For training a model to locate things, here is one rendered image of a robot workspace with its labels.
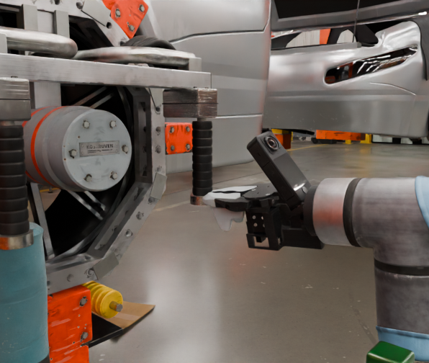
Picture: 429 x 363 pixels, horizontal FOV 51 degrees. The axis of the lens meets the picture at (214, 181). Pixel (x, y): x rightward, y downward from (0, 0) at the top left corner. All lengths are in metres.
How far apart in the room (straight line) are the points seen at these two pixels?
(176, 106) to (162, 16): 0.47
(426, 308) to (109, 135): 0.51
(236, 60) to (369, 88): 1.75
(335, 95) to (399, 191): 2.54
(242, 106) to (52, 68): 0.90
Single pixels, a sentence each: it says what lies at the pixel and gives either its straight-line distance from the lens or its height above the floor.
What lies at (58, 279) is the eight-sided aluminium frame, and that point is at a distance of 0.91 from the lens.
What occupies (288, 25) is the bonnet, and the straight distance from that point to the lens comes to 4.57.
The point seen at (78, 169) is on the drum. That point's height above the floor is 0.82.
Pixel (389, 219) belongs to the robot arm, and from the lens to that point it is 0.56.
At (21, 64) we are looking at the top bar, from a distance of 0.62.
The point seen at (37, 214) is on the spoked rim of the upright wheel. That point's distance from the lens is 0.98.
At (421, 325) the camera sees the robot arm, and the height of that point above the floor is 0.67.
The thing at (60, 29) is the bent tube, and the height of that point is 1.05.
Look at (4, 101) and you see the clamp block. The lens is 0.58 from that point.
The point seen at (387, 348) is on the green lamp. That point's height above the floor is 0.66.
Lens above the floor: 0.91
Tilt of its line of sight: 9 degrees down
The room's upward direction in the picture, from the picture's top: straight up
